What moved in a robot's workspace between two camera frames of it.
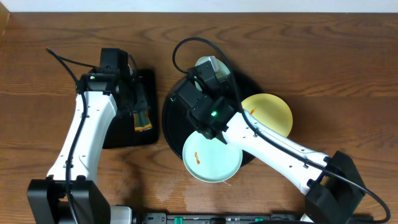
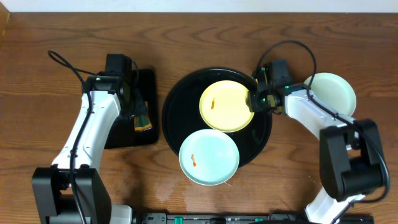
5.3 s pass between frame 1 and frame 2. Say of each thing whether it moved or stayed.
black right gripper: moved
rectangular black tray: stayed
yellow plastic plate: moved
